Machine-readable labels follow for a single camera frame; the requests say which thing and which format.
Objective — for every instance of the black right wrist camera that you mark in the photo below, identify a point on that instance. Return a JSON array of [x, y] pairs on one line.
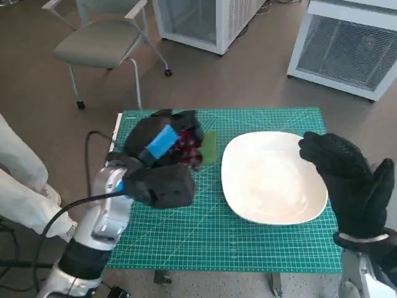
[[387, 267]]

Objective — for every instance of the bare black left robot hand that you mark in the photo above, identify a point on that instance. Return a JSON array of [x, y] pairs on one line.
[[142, 139]]

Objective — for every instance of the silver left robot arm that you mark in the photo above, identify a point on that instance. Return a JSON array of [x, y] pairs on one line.
[[108, 211]]

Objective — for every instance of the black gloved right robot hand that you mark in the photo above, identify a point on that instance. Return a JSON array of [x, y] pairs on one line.
[[350, 186]]

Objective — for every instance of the red toy grape bunch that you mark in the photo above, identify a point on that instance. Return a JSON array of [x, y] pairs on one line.
[[189, 149]]

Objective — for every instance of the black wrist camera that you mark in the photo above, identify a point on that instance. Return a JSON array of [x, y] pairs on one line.
[[387, 267], [167, 186]]

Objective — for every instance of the white plate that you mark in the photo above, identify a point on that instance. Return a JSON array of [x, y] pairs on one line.
[[266, 177]]

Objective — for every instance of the green cutting mat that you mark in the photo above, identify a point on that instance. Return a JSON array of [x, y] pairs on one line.
[[217, 242]]

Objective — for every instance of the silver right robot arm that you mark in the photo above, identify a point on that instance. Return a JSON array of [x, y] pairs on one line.
[[353, 270]]

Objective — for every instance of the white mesh cabinet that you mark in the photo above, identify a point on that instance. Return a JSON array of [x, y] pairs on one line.
[[220, 31], [341, 52]]

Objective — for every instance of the grey chair with armrests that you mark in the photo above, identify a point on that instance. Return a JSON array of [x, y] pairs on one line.
[[93, 46]]

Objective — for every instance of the small black box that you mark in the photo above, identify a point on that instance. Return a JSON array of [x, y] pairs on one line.
[[118, 292]]

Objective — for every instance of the metal table leg bracket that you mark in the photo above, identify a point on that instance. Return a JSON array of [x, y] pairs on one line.
[[275, 284], [162, 277]]

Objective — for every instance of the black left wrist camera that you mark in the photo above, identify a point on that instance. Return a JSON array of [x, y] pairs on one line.
[[167, 186]]

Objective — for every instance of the black stand rod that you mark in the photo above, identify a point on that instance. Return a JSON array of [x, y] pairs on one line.
[[24, 264]]

